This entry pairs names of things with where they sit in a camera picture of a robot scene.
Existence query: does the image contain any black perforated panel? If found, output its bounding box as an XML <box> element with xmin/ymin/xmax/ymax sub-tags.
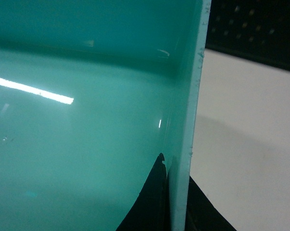
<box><xmin>206</xmin><ymin>0</ymin><xmax>290</xmax><ymax>71</ymax></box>

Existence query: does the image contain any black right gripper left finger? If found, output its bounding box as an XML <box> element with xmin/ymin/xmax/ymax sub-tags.
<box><xmin>117</xmin><ymin>153</ymin><xmax>167</xmax><ymax>231</ymax></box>

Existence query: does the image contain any teal plastic bin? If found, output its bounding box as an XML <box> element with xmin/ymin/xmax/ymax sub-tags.
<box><xmin>0</xmin><ymin>0</ymin><xmax>211</xmax><ymax>231</ymax></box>

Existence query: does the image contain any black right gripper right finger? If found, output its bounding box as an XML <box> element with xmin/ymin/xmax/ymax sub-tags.
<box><xmin>185</xmin><ymin>178</ymin><xmax>236</xmax><ymax>231</ymax></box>

